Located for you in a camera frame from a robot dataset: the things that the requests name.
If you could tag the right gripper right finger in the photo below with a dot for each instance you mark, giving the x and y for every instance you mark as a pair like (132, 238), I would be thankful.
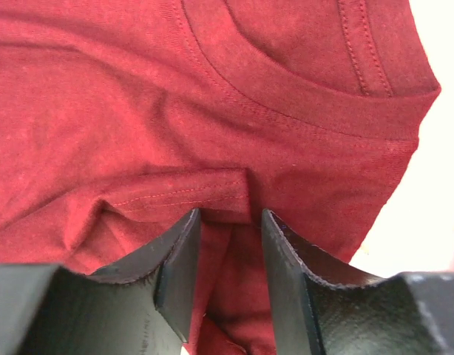
(321, 305)

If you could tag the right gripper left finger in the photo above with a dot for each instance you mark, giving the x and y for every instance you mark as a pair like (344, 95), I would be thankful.
(140, 304)

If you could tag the maroon t shirt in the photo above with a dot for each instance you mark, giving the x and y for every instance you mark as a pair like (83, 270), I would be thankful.
(118, 117)

